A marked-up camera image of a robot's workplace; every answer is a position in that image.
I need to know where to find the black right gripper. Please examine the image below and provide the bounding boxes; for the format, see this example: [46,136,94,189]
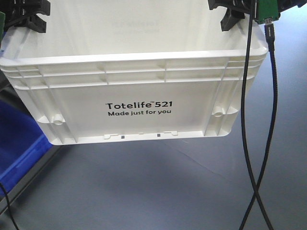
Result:
[208,0,258,32]

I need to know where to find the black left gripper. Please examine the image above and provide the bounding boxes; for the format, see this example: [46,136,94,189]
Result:
[0,0,50,33]

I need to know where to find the white plastic Totelife crate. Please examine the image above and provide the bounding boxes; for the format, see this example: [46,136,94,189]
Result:
[0,0,269,146]

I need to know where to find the green circuit board right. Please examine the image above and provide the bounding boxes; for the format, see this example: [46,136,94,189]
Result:
[255,0,280,24]

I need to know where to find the blue plastic bin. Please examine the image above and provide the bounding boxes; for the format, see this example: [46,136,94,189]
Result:
[0,101,53,192]

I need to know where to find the black cable right braided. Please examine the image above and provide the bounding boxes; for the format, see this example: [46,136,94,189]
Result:
[239,18,279,230]

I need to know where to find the metal shelf frame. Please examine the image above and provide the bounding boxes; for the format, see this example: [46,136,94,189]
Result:
[0,76,61,213]

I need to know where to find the black cable right smooth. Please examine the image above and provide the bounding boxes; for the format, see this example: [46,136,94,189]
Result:
[241,0,274,230]

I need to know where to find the black cable left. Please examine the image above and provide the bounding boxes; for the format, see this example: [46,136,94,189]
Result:
[0,183,19,230]

